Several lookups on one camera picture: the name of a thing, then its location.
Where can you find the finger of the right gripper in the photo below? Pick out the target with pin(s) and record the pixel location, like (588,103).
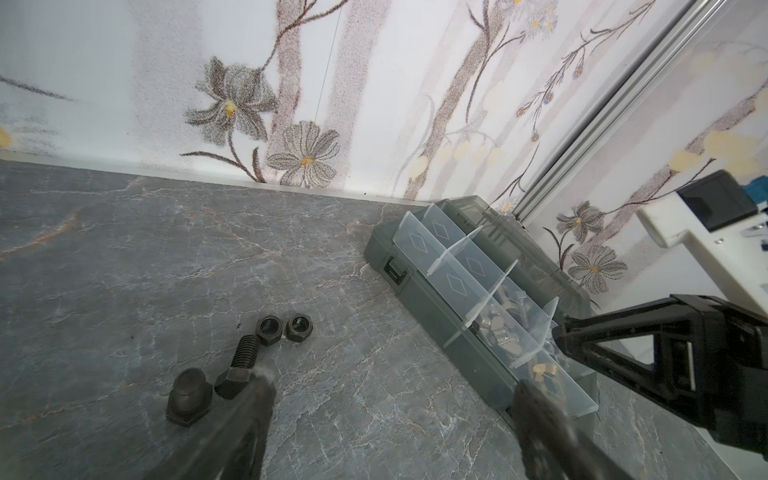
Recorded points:
(646,349)

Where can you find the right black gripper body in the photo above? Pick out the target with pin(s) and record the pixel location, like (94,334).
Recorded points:
(718,374)

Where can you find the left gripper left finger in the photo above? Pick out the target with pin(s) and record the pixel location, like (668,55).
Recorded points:
(233,444)

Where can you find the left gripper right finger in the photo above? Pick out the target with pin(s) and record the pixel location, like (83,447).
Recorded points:
(552,447)

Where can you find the brass wing nut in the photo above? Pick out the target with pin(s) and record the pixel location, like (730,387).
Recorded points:
(543,372)

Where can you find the black hex bolt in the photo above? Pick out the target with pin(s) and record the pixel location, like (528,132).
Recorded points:
(190,398)
(236,378)

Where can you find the silver wing nut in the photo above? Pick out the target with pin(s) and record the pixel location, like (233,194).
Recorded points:
(502,334)

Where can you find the black hex nut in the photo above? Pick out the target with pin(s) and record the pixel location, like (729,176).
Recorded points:
(299,328)
(269,330)

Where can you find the grey compartment organizer box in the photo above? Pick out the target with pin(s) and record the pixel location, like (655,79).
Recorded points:
(454,259)

